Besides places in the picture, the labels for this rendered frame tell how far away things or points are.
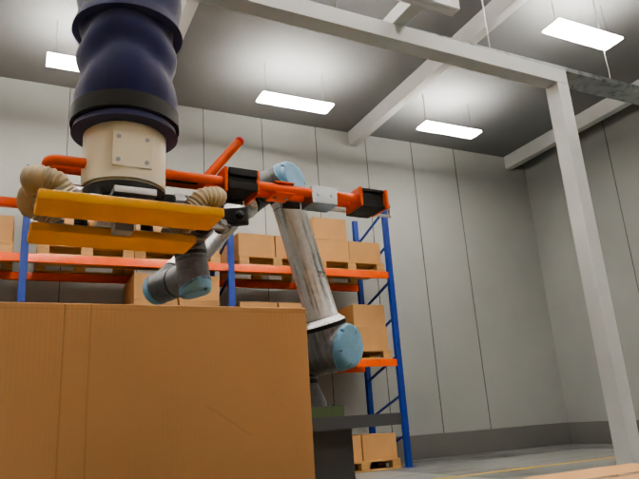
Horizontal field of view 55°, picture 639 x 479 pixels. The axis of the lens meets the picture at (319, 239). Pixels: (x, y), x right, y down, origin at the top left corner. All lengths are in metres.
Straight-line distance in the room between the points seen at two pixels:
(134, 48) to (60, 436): 0.78
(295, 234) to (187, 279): 0.51
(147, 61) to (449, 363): 11.15
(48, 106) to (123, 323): 9.88
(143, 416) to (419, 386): 10.78
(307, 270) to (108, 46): 1.03
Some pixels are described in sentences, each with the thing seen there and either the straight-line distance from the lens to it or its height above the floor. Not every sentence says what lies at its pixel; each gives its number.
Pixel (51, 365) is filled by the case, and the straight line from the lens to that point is 1.07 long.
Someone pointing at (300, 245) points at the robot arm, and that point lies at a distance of 2.09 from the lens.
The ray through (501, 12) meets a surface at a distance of 9.28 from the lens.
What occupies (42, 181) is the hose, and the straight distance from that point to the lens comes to 1.22.
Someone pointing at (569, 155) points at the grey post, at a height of 2.50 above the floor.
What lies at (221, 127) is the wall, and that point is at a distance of 11.35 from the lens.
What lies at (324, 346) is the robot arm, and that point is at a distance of 2.07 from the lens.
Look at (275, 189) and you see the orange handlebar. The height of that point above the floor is 1.26.
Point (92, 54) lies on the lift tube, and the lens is 1.42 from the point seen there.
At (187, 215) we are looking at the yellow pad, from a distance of 1.23.
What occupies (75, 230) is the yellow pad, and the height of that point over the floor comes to 1.15.
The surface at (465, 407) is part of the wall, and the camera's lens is 12.33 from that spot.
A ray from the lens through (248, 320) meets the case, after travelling 1.15.
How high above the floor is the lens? 0.74
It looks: 16 degrees up
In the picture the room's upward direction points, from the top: 4 degrees counter-clockwise
